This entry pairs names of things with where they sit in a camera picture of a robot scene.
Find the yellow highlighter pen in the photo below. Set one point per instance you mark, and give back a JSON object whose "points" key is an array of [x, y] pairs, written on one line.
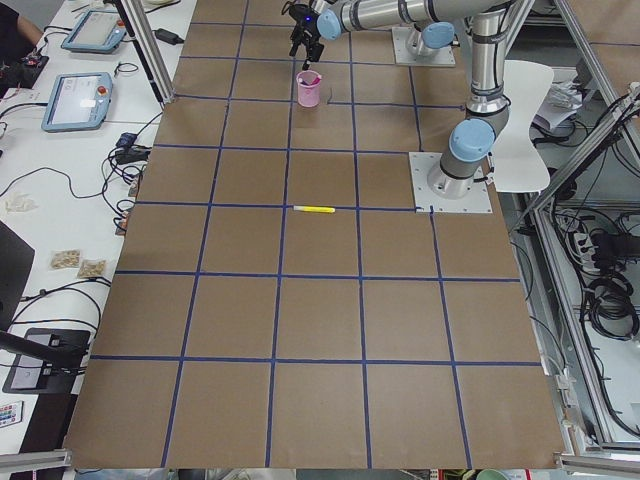
{"points": [[314, 209]]}

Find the blue black usb adapter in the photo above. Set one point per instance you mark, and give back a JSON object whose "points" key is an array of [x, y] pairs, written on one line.
{"points": [[126, 140]]}

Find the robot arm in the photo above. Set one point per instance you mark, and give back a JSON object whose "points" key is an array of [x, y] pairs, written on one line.
{"points": [[317, 20], [487, 108]]}

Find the crumpled white tissue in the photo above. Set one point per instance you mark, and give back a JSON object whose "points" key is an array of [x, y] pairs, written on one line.
{"points": [[20, 203]]}

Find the teach pendant tablet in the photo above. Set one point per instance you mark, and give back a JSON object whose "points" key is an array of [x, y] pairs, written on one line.
{"points": [[97, 31], [78, 102]]}

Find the colourful remote control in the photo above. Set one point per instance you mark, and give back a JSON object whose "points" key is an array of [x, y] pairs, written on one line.
{"points": [[11, 414]]}

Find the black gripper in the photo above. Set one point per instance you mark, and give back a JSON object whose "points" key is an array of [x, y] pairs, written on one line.
{"points": [[305, 33]]}

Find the pink mesh cup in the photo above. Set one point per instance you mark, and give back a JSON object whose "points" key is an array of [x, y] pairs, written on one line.
{"points": [[308, 96]]}

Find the white plastic chair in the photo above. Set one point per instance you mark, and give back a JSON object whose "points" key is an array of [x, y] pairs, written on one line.
{"points": [[518, 167]]}

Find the bag of nuts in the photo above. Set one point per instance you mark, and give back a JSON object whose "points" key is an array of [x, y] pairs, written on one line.
{"points": [[65, 259], [91, 268]]}

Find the white power strip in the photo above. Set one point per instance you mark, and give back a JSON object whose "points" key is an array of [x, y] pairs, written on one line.
{"points": [[582, 245]]}

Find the black power adapter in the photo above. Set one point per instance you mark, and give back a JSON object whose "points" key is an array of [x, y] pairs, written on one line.
{"points": [[168, 37]]}

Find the aluminium frame post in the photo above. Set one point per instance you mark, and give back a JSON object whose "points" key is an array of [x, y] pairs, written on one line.
{"points": [[145, 45]]}

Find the near teach pendant tablet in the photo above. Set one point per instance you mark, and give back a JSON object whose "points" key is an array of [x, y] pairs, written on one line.
{"points": [[78, 102]]}

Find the far teach pendant tablet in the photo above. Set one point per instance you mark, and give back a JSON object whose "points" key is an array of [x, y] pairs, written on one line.
{"points": [[97, 31]]}

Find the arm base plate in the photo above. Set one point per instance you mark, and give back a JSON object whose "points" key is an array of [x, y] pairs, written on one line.
{"points": [[409, 50], [434, 192]]}

